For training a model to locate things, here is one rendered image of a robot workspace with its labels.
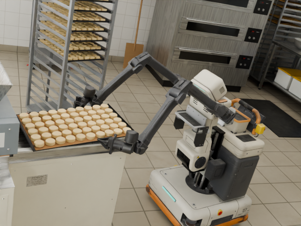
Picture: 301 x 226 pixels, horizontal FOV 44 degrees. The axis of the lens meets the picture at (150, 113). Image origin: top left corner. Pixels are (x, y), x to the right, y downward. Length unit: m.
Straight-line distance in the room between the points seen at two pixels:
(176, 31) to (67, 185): 3.71
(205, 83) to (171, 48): 3.06
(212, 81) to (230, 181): 0.82
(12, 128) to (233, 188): 1.85
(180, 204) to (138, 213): 0.40
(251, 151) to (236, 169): 0.17
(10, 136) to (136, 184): 1.92
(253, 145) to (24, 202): 1.63
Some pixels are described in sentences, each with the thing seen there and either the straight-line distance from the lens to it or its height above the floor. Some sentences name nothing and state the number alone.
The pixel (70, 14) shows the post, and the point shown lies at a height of 1.29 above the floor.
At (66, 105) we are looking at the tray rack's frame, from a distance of 4.30.
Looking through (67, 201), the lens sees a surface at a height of 0.52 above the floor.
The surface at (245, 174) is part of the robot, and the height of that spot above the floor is 0.54.
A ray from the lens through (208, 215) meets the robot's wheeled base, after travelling 2.95.
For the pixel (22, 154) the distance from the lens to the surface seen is 2.04.
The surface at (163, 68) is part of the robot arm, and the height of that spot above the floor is 1.21.
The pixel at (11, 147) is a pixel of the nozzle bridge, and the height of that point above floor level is 1.06.
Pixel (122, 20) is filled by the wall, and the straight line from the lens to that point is 6.32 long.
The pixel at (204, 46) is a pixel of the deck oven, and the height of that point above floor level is 0.71.
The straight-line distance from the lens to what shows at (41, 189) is 2.20.
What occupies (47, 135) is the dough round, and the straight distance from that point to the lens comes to 2.09.
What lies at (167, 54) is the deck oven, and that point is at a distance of 5.64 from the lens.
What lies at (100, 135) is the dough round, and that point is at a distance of 2.12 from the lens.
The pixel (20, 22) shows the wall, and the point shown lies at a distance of 6.11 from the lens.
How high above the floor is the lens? 2.00
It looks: 24 degrees down
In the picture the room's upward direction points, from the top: 13 degrees clockwise
